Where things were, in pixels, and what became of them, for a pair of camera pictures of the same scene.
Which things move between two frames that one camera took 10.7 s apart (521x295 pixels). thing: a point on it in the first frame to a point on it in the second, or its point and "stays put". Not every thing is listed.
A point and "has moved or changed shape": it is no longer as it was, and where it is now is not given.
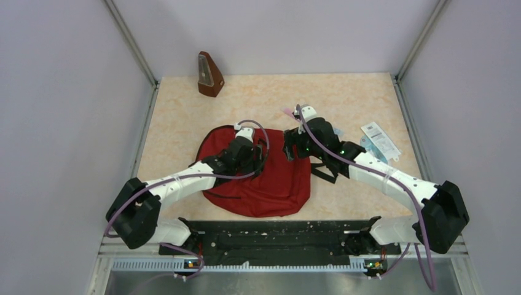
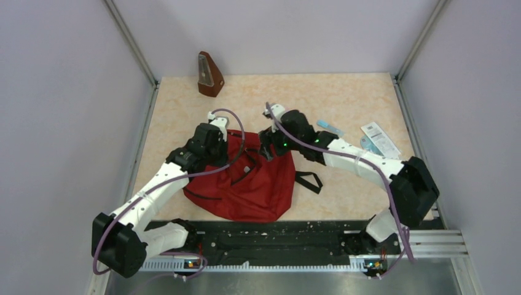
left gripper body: (250, 165) to (217, 155)
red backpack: (283, 185) has moved or changed shape
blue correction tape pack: (367, 144) stays put
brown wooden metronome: (210, 80) stays put
